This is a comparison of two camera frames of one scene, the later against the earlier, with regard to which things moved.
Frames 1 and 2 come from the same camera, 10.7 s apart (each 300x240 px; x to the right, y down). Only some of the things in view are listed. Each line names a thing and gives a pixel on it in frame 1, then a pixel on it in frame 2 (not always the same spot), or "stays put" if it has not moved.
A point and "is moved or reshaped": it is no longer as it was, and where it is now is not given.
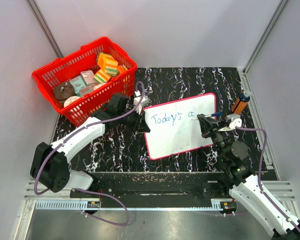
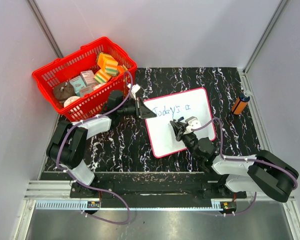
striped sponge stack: x=108 y=64 stays put
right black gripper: x=207 y=130 -> x=179 y=128
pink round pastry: x=70 y=99 stays put
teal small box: x=77 y=83 stays put
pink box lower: x=85 y=90 stays put
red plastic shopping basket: x=77 y=83 stays put
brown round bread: x=63 y=90 stays put
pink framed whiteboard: x=174 y=127 is moved or reshaped
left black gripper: x=140 y=125 -> x=146 y=113
